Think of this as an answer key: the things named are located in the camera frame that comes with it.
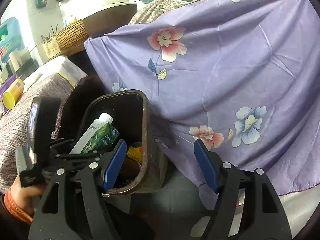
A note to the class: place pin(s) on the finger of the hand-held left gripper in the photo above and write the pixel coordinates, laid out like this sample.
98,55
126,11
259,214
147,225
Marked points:
63,145
80,156

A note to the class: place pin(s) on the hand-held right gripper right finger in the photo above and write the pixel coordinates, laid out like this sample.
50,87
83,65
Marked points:
206,165

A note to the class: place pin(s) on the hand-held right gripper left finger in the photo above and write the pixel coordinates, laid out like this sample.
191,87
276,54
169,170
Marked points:
115,165

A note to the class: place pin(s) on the yellow foam fruit net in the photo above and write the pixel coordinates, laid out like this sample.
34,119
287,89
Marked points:
132,152

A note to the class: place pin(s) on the green milk carton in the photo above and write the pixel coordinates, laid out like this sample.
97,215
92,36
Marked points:
97,135

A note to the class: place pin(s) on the brown plastic bin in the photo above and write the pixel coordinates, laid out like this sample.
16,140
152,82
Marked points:
150,175

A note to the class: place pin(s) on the yellow capped plastic bottle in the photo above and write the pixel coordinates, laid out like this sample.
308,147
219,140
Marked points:
12,95

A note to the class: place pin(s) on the purple packet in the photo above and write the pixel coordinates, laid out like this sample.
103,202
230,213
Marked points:
8,84

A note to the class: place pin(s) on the person's left hand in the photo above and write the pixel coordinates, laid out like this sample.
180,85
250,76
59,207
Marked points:
22,193

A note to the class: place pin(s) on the grey water dispenser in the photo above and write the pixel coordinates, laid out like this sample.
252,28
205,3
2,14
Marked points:
25,62

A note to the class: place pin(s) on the white paper cup stack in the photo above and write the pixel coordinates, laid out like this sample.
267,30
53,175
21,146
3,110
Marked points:
15,60

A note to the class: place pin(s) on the beige chopstick holder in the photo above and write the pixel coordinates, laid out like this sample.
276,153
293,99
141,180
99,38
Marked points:
51,48

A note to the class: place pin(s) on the dark chopsticks bundle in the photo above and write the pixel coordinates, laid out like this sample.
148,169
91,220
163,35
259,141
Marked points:
51,33

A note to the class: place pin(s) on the blue water jug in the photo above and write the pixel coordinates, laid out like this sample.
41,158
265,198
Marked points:
7,37

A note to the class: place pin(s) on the woven wicker basin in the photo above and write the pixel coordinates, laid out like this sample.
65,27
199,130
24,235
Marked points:
71,35

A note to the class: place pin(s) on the purple floral sheet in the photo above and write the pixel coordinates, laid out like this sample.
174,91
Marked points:
225,67

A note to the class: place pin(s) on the brown and cream rice cooker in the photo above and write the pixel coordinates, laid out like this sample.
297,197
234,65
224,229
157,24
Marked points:
107,20

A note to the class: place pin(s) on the paisley patterned cloth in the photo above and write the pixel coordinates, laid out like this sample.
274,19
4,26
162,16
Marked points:
160,8

